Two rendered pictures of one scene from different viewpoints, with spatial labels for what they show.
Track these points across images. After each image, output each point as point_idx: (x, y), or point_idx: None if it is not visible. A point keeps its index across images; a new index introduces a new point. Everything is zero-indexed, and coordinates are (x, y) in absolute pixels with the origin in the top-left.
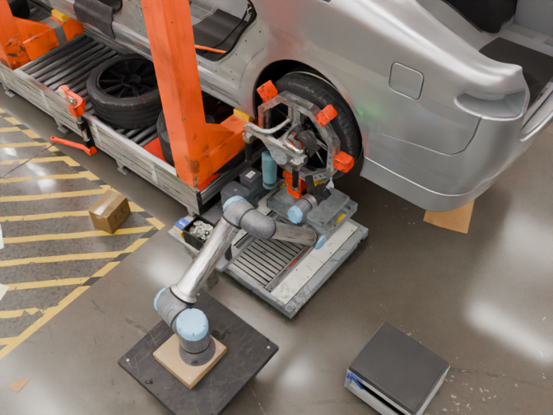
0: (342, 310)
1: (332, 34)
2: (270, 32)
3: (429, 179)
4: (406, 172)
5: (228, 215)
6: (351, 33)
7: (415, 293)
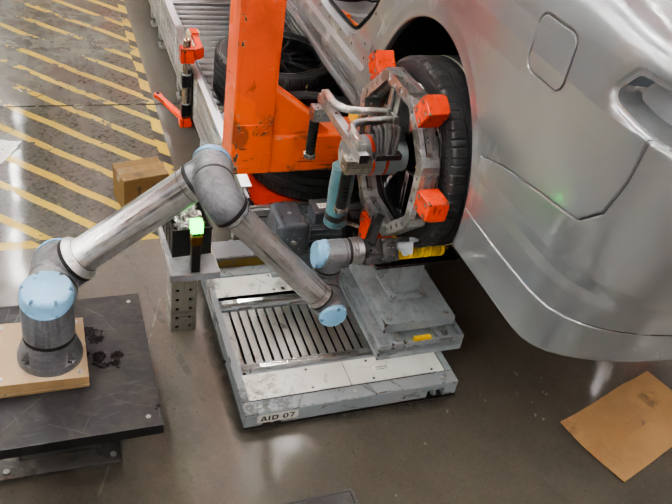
0: (330, 464)
1: None
2: None
3: (536, 267)
4: (510, 247)
5: (188, 163)
6: None
7: None
